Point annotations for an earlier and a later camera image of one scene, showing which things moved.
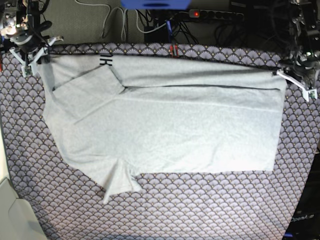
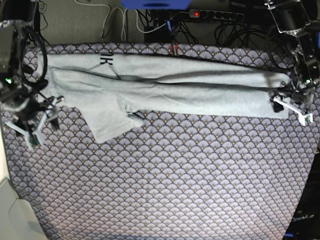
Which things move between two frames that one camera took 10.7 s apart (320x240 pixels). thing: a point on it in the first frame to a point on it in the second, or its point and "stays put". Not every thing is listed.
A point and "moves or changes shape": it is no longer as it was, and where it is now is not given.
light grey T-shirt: x=117 y=116 moves or changes shape
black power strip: x=212 y=14 stays put
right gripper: x=301 y=66 to x=299 y=91
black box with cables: x=159 y=36 stays put
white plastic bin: x=18 y=221 stays put
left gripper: x=33 y=45 to x=25 y=110
